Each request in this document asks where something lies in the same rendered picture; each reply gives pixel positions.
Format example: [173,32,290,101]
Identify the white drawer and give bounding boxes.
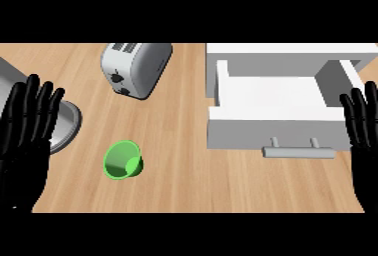
[205,59,366,151]

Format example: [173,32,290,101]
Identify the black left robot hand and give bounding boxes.
[0,73,67,214]

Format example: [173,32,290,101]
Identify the grey drawer handle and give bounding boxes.
[262,137,337,160]

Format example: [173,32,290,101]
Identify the green cup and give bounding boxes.
[102,139,145,181]

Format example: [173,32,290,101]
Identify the white cabinet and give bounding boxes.
[205,43,378,100]

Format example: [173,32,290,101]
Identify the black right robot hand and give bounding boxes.
[338,80,378,214]

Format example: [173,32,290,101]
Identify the silver toaster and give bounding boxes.
[99,43,174,101]

